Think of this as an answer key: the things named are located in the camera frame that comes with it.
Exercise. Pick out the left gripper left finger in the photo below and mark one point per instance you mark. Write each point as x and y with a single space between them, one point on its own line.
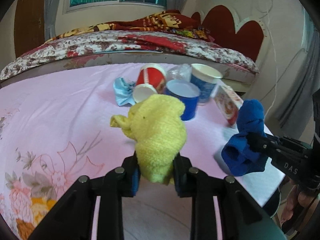
92 208

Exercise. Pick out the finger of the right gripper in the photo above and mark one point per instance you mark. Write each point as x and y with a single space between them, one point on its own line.
268 145

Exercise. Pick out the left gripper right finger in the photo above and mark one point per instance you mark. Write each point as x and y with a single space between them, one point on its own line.
221 208

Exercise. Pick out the blue sock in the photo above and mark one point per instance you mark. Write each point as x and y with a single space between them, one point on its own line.
236 153

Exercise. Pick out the red snack packet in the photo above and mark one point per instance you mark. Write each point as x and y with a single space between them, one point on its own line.
228 102

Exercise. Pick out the blue paper cup front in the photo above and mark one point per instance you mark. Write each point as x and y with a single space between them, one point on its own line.
186 92

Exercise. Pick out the blue paper cup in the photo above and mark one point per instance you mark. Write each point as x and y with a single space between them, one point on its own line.
186 92
205 78

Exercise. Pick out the yellow sock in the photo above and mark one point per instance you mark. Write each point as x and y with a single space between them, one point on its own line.
156 126

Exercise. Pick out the person right hand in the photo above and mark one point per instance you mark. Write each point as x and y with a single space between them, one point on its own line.
302 199

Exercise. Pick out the grey hanging cloth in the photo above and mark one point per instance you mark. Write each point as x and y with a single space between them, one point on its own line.
295 110

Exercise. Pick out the blue paper cup back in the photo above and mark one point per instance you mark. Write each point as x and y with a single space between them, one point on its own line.
205 78

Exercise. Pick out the clear crumpled plastic bag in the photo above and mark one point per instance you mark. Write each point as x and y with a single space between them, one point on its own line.
179 72

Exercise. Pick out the light blue face mask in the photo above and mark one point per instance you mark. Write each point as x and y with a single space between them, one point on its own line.
123 91

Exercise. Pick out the red heart headboard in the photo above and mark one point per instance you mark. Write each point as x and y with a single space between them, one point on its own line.
248 36

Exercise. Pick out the red paper cup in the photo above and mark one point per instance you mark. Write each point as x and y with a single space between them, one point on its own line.
151 80

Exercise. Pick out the red patterned blanket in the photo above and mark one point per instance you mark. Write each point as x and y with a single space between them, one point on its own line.
171 21

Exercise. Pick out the floral bed mattress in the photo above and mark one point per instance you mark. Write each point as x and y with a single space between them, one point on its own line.
119 40

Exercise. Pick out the grey window curtain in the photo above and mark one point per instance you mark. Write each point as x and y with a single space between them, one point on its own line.
50 13

